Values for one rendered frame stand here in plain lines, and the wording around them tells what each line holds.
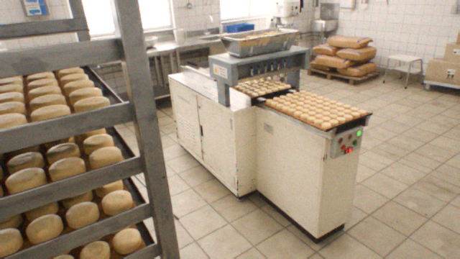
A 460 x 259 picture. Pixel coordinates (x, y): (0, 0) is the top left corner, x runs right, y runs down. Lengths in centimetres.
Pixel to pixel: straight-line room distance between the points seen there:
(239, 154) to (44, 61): 208
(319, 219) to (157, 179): 178
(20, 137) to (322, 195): 183
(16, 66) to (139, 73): 14
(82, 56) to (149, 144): 15
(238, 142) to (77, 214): 188
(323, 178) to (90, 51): 174
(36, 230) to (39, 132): 18
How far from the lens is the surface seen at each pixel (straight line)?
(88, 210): 60
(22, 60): 46
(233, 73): 218
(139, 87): 45
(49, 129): 48
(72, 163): 56
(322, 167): 198
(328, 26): 690
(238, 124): 233
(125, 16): 43
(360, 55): 578
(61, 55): 46
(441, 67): 566
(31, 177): 55
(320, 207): 215
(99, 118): 48
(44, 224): 61
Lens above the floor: 166
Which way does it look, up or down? 25 degrees down
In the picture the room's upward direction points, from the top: 3 degrees counter-clockwise
